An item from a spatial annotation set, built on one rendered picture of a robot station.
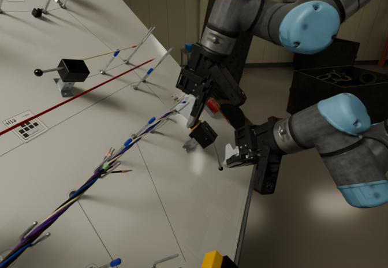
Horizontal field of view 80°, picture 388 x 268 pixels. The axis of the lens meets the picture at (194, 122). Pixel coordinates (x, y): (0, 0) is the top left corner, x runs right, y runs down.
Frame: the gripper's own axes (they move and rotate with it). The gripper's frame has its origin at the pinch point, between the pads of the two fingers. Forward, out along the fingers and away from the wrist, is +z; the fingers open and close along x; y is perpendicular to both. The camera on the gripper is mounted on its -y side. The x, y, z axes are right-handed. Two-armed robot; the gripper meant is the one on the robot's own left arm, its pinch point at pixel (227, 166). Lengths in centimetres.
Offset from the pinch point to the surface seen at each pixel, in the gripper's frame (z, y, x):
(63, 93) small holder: -1.4, 13.0, 42.3
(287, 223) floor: 74, -21, -111
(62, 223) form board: -6.8, -12.1, 39.4
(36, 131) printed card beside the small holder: -4.5, 3.1, 45.4
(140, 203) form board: -2.5, -9.3, 25.7
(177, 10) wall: 289, 420, -146
